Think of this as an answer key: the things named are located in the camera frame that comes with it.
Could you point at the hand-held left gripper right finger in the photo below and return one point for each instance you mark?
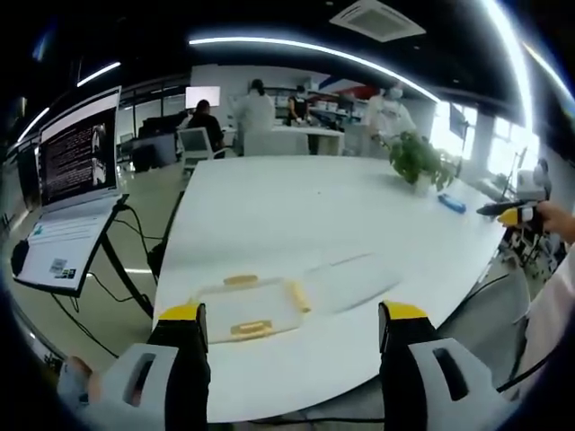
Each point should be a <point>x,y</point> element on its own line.
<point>404,359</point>

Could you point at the black laptop stand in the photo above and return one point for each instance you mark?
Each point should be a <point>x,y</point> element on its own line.
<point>121,260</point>

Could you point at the bright wall monitor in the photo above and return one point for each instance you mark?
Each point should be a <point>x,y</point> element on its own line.
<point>203,96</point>

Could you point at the clear container with yellow clips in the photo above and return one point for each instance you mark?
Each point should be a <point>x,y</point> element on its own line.
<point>251,310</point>

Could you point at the white office chair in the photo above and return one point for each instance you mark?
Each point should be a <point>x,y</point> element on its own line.
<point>195,143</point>

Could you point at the clear plastic lid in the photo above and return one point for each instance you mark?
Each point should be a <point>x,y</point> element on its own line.
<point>355,280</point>

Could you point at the ceiling air vent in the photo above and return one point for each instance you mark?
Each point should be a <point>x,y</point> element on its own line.
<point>377,20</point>

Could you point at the potted green plant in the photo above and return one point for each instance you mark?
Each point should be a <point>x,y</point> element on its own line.
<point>418,157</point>

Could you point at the person's right hand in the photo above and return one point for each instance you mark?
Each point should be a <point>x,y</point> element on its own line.
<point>559,222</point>

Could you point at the white device on stand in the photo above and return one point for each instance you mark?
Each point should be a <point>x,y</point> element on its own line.
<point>532,179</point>

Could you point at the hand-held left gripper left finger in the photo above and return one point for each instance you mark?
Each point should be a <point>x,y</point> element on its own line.
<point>179,359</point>

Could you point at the blue flat object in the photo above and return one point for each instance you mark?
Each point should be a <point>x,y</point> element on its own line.
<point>451,202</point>

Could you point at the open laptop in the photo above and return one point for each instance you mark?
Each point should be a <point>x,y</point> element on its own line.
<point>76,188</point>

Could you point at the grey chair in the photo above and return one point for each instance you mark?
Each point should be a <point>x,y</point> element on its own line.
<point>498,314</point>

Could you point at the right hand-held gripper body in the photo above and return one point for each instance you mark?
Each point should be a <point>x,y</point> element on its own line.
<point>530,214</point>

